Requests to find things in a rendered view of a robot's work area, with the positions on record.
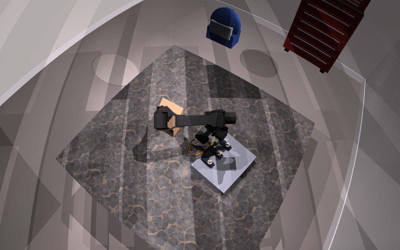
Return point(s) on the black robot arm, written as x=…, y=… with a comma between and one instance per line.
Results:
x=216, y=119

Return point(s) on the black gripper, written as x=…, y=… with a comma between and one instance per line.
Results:
x=203, y=137

